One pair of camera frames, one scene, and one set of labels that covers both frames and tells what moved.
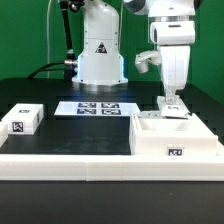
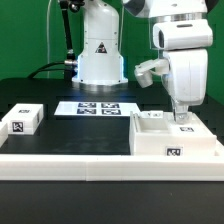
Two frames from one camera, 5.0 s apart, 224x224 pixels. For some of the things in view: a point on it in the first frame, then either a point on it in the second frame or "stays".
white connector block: [153, 114] stays
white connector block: [178, 109] to [193, 127]
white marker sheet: [98, 108] stays
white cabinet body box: [171, 136] stays
